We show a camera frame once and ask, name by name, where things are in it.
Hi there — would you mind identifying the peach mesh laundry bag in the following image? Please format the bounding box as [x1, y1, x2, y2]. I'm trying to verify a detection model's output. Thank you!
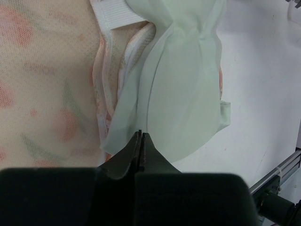
[0, 0, 156, 169]

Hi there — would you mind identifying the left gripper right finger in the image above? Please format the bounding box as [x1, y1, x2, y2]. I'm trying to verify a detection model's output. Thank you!
[135, 133, 259, 226]

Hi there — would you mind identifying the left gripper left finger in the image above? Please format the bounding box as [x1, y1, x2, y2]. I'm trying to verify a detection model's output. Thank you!
[0, 132, 141, 226]

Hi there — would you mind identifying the light green bra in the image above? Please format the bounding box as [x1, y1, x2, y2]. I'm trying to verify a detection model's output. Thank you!
[101, 0, 230, 162]

